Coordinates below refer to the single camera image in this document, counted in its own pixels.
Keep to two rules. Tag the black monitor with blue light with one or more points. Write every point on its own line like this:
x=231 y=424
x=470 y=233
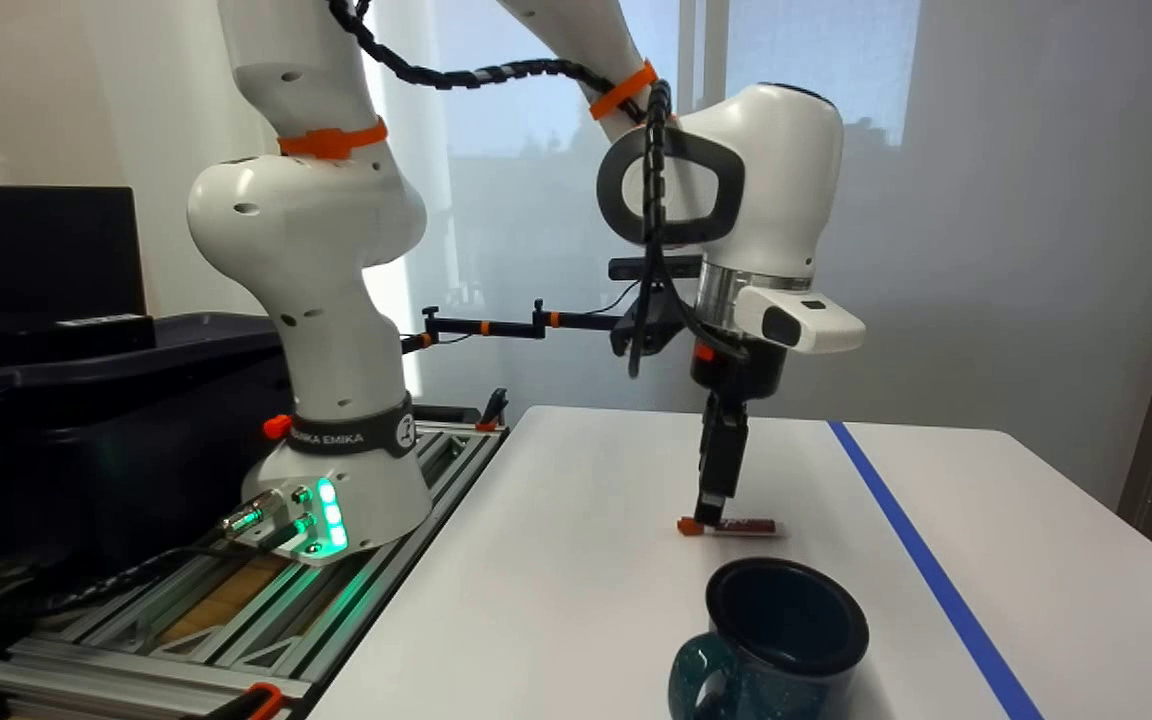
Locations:
x=71 y=272

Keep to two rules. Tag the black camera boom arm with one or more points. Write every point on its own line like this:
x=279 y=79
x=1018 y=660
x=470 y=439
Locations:
x=521 y=320

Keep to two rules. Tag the aluminium extrusion base frame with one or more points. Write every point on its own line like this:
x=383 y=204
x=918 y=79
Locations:
x=231 y=617

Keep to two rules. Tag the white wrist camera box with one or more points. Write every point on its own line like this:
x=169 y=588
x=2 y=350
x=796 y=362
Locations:
x=796 y=320

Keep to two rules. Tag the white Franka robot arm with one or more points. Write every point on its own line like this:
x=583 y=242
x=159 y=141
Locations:
x=727 y=200

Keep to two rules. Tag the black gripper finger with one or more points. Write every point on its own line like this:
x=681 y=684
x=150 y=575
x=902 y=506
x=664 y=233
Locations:
x=708 y=492
x=730 y=452

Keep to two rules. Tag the blue tape line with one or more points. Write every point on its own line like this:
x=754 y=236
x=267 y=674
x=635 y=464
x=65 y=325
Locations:
x=974 y=638

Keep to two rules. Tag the dark teal enamel mug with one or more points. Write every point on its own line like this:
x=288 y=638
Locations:
x=780 y=646

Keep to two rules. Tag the black storage crate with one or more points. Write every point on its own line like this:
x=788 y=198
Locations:
x=129 y=452

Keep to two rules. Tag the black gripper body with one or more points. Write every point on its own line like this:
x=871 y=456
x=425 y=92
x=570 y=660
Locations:
x=751 y=368

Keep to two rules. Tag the red capped marker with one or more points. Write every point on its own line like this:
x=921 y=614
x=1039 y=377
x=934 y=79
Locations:
x=734 y=528

